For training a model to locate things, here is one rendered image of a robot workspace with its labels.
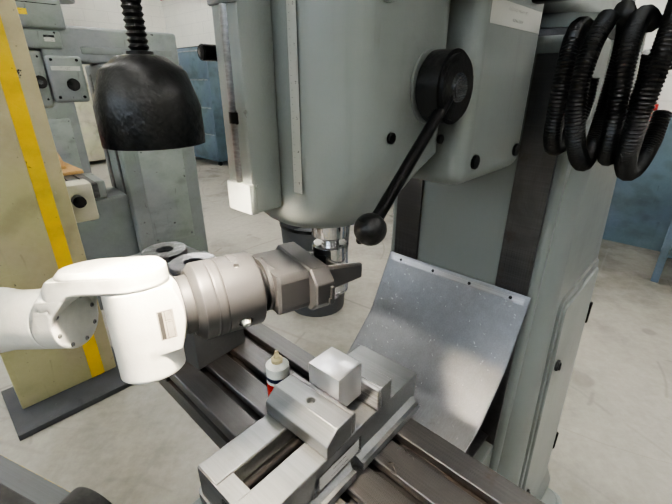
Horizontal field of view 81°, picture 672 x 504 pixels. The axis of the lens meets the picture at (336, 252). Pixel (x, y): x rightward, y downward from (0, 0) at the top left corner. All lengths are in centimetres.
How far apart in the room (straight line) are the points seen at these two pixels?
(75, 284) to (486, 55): 48
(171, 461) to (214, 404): 122
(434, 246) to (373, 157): 51
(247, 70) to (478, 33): 25
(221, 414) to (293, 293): 35
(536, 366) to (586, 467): 123
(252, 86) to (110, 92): 12
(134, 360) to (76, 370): 202
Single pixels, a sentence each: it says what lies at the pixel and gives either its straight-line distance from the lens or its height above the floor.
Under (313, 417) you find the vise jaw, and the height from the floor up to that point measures 104.
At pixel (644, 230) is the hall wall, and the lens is 472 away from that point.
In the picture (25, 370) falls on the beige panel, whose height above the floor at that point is 23.
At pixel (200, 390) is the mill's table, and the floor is 93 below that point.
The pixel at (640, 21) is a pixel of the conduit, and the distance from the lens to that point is 57.
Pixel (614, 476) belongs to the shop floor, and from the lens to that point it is 214.
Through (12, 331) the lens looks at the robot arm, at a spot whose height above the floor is 123.
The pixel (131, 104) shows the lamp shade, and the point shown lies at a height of 145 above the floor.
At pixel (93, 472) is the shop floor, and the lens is 209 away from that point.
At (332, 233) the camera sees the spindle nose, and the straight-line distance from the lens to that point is 48.
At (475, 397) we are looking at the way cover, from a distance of 83.
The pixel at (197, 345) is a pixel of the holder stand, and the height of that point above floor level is 99.
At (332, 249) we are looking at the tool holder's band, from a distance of 49.
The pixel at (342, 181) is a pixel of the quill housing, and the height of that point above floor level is 137.
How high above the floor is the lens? 146
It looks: 23 degrees down
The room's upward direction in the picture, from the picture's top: straight up
